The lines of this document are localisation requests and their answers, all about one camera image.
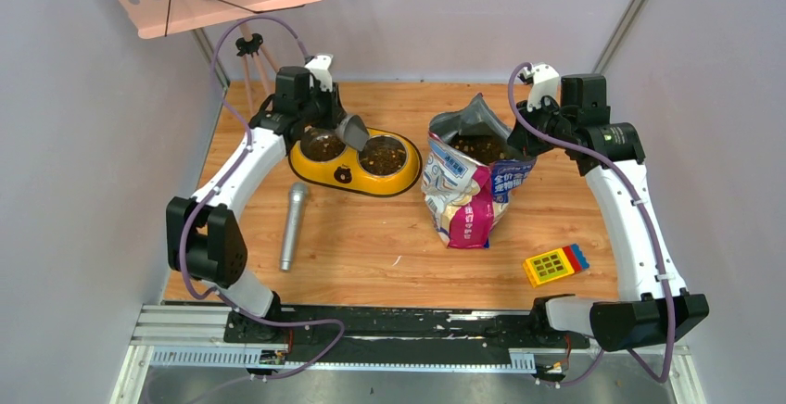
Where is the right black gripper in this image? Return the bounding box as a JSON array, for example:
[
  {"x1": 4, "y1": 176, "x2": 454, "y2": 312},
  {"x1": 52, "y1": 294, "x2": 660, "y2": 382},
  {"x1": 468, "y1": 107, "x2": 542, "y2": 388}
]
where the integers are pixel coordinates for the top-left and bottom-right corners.
[{"x1": 509, "y1": 95, "x2": 575, "y2": 158}]

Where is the silver metal scoop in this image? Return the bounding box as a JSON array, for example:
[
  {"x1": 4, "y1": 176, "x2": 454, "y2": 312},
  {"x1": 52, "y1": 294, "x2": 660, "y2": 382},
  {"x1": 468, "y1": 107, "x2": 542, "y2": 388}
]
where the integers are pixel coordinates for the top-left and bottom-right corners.
[{"x1": 335, "y1": 114, "x2": 370, "y2": 152}]

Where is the yellow double pet bowl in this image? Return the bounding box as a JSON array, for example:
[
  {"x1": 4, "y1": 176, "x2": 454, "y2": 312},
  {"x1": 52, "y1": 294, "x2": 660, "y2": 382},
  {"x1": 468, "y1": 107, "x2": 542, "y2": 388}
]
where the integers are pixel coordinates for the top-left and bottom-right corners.
[{"x1": 288, "y1": 129, "x2": 423, "y2": 197}]

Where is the cat food bag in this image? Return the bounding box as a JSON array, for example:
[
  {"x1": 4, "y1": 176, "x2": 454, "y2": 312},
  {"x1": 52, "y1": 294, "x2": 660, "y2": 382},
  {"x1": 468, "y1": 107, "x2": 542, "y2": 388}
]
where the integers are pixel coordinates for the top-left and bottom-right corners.
[{"x1": 421, "y1": 94, "x2": 537, "y2": 249}]

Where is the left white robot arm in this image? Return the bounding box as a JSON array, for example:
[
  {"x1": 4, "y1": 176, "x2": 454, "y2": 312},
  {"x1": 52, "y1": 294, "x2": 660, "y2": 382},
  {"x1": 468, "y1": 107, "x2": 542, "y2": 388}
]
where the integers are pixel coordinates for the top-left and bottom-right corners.
[{"x1": 165, "y1": 55, "x2": 369, "y2": 342}]

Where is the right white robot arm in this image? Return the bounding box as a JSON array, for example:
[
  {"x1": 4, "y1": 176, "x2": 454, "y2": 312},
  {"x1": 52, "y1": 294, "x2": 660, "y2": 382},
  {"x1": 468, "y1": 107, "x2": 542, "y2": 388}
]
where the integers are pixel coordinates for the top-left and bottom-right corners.
[{"x1": 508, "y1": 64, "x2": 709, "y2": 352}]

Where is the silver toy microphone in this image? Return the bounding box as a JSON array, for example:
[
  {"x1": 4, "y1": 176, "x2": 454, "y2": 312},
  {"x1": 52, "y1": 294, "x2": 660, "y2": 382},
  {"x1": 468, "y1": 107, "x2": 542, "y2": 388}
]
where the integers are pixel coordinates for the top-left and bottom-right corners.
[{"x1": 279, "y1": 182, "x2": 310, "y2": 271}]

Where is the yellow toy block calculator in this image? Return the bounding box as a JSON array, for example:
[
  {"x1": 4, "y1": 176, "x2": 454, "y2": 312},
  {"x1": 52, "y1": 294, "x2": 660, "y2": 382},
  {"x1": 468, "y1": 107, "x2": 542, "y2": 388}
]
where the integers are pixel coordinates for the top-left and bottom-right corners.
[{"x1": 522, "y1": 244, "x2": 590, "y2": 287}]

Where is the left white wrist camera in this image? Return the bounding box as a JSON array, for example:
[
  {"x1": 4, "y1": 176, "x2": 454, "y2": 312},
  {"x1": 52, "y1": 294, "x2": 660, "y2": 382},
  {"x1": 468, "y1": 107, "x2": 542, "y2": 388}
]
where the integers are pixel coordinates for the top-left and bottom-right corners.
[{"x1": 305, "y1": 54, "x2": 334, "y2": 92}]

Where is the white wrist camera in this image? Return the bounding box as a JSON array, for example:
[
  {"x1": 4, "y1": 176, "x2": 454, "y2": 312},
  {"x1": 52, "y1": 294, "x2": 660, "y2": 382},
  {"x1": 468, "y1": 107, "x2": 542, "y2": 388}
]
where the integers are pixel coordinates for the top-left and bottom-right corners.
[
  {"x1": 305, "y1": 54, "x2": 334, "y2": 92},
  {"x1": 523, "y1": 62, "x2": 560, "y2": 112}
]

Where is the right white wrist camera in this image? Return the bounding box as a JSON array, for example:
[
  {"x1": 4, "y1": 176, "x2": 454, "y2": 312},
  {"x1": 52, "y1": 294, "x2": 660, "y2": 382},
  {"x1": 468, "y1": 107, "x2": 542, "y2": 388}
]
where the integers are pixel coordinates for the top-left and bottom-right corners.
[{"x1": 523, "y1": 62, "x2": 560, "y2": 112}]

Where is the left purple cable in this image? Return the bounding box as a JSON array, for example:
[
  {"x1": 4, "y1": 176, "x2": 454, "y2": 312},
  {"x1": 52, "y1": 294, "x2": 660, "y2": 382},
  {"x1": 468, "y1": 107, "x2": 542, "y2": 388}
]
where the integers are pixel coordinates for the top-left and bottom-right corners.
[{"x1": 178, "y1": 15, "x2": 347, "y2": 380}]

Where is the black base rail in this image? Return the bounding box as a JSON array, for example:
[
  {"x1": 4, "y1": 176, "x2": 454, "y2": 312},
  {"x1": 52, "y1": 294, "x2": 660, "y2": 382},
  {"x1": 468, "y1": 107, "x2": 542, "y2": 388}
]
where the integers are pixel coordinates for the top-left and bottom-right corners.
[{"x1": 223, "y1": 304, "x2": 590, "y2": 359}]

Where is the grey slotted cable duct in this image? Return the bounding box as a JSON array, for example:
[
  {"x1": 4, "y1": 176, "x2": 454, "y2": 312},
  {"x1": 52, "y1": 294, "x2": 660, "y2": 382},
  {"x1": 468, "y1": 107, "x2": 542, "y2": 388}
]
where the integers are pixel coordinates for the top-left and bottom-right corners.
[{"x1": 149, "y1": 341, "x2": 537, "y2": 374}]

